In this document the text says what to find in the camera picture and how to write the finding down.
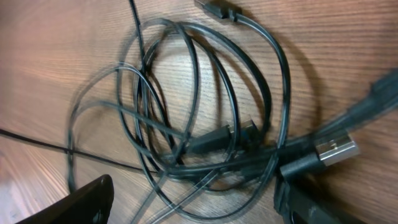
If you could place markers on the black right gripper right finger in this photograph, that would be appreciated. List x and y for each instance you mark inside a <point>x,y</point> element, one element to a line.
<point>300,202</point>

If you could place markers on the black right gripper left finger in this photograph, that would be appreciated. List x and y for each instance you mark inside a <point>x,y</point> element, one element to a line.
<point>90,204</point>

